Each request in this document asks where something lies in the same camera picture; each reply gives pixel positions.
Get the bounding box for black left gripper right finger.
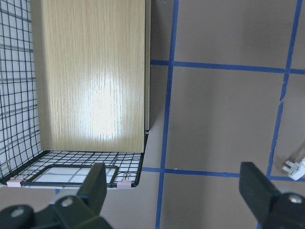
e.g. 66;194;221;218
239;162;305;229

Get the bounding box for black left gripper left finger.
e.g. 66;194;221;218
0;163;112;229

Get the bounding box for white power plug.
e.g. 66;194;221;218
282;158;305;181

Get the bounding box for pink binder clip right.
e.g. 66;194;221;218
117;174;132;189

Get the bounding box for pink binder clip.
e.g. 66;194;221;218
7;179;23;187
117;174;132;189

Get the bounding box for pink binder clip left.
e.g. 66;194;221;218
7;179;23;187

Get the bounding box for blue tape horizontal lower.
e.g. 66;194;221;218
142;167;305;183

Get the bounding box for blue tape horizontal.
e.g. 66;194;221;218
150;60;305;75
142;167;305;183

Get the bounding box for blue tape horizontal upper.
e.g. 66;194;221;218
150;60;305;75

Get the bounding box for light wood shelf board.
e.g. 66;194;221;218
30;0;151;153

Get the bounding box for blue tape vertical left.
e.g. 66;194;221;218
155;0;179;229

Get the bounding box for blue tape vertical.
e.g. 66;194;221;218
266;0;303;178
155;0;179;229

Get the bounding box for blue tape vertical right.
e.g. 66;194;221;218
266;0;303;178

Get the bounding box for black wire grid rack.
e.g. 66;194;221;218
0;0;148;188

